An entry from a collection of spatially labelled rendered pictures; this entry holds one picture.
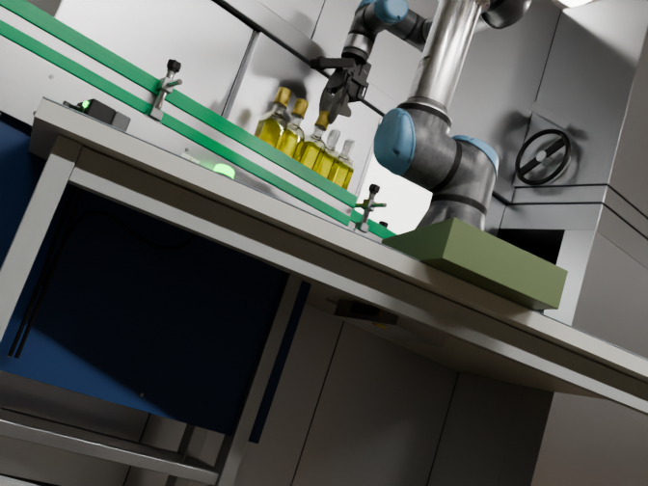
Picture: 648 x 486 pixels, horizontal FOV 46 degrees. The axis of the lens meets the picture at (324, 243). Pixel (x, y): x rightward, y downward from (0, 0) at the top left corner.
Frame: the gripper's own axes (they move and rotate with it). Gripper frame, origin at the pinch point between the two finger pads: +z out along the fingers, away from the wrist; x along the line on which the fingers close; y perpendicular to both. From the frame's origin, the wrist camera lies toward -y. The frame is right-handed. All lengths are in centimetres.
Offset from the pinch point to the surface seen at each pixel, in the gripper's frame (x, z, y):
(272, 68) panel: 13.2, -9.4, -12.4
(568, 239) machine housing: -13, -6, 95
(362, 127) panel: 13.1, -9.9, 22.0
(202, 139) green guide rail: -13.0, 25.5, -36.2
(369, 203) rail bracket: -15.7, 19.5, 10.6
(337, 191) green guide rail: -13.0, 20.0, 2.0
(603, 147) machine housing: -16, -39, 95
